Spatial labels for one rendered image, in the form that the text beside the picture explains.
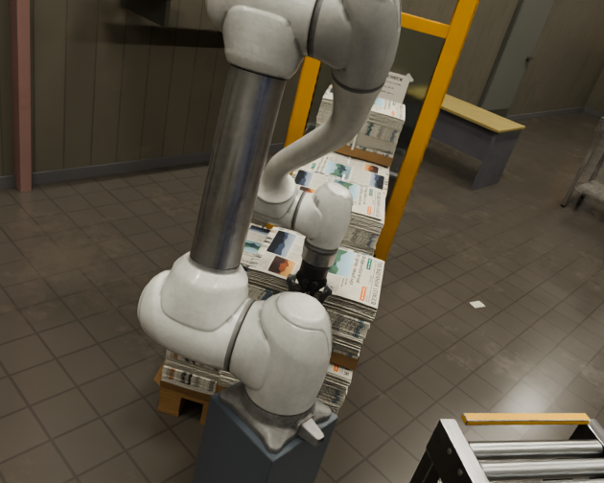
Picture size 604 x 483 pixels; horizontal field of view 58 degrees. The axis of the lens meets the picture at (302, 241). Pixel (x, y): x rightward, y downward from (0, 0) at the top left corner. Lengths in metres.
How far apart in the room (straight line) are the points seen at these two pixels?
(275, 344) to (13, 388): 1.76
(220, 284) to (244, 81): 0.37
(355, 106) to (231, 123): 0.23
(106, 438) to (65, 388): 0.32
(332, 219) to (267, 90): 0.46
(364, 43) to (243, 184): 0.31
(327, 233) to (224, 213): 0.40
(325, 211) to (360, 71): 0.46
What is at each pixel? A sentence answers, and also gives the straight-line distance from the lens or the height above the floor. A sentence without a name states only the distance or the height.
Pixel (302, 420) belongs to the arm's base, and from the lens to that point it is 1.17.
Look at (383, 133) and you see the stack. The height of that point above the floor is 1.21.
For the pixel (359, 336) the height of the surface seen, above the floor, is 0.95.
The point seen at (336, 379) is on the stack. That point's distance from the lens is 1.63.
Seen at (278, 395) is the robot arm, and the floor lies 1.11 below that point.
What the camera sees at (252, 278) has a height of 1.03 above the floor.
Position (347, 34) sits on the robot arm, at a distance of 0.92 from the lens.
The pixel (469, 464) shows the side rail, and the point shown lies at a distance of 1.61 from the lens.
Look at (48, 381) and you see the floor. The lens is 2.65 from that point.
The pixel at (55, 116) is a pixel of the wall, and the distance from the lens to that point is 4.07.
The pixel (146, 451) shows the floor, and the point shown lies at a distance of 2.40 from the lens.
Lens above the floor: 1.88
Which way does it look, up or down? 29 degrees down
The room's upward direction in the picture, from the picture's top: 15 degrees clockwise
